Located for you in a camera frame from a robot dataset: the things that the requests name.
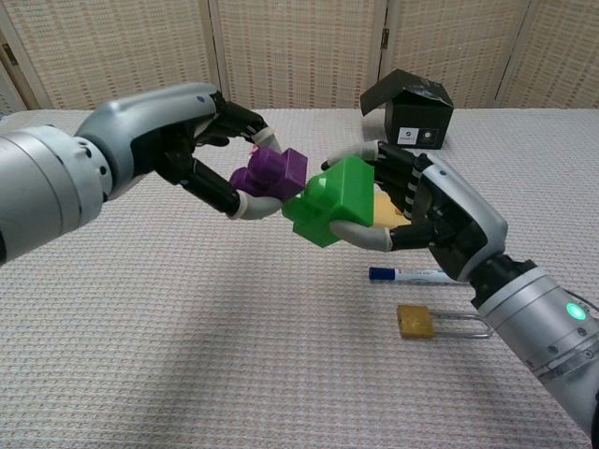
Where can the white woven tablecloth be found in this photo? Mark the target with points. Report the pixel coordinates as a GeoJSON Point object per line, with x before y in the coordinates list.
{"type": "Point", "coordinates": [187, 327]}

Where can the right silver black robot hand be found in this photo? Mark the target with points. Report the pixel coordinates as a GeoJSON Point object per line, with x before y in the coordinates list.
{"type": "Point", "coordinates": [458, 220]}

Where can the white marker with blue cap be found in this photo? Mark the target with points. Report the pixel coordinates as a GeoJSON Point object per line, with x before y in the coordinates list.
{"type": "Point", "coordinates": [402, 275]}

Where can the black cardboard box open lid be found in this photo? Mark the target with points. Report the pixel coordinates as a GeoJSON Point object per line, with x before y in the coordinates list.
{"type": "Point", "coordinates": [421, 121]}

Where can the brass padlock with long shackle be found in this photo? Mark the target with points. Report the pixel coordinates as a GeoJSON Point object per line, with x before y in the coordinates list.
{"type": "Point", "coordinates": [414, 322]}

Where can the yellow sponge with rectangular hole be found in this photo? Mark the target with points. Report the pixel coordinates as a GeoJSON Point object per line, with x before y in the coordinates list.
{"type": "Point", "coordinates": [386, 211]}

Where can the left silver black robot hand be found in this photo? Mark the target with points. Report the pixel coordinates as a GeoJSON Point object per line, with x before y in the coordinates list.
{"type": "Point", "coordinates": [154, 126]}

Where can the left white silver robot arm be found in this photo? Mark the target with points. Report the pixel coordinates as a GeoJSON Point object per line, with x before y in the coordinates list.
{"type": "Point", "coordinates": [42, 187]}

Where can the green and purple toy block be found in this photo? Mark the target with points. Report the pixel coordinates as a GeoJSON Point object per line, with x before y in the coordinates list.
{"type": "Point", "coordinates": [341, 196]}

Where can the beige bamboo folding screen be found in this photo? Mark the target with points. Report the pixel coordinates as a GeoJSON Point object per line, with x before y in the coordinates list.
{"type": "Point", "coordinates": [295, 47]}

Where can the purple plastic block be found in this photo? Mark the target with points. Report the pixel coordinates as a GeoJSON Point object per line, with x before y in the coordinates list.
{"type": "Point", "coordinates": [273, 173]}

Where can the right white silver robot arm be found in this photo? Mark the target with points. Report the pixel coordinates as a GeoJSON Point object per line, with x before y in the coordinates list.
{"type": "Point", "coordinates": [538, 318]}

